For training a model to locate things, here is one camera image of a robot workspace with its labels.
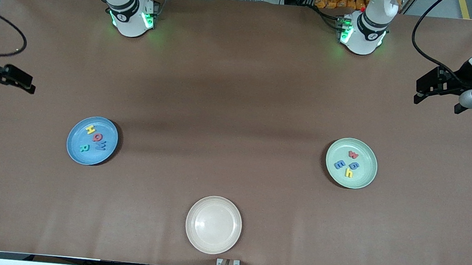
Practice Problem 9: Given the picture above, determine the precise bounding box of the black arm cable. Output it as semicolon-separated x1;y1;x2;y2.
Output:
0;3;31;62
408;0;472;83

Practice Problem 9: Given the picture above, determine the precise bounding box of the green plate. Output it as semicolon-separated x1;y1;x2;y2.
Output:
323;135;380;191

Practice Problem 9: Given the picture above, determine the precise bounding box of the blue plate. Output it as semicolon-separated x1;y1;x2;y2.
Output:
65;114;120;168

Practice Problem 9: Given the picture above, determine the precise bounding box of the beige plate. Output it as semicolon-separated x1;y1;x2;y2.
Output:
183;193;245;257

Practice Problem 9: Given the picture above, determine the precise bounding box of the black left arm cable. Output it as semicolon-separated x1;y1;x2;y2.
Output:
408;0;472;83

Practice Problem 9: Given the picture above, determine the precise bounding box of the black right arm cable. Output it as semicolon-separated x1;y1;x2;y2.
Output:
0;3;31;62

